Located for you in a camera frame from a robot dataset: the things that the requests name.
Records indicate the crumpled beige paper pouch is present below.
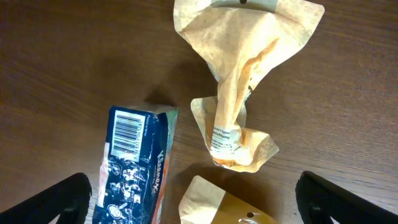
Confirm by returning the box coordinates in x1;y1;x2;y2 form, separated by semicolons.
174;0;325;173

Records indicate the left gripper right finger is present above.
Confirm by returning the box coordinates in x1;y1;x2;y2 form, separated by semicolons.
295;170;397;224

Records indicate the beige brown snack pouch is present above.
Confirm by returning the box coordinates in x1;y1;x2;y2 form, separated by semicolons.
178;175;278;224

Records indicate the blue Kleenex tissue pack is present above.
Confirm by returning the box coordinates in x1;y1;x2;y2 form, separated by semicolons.
92;105;178;224

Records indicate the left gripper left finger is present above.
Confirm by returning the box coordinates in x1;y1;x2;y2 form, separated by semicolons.
1;172;92;224

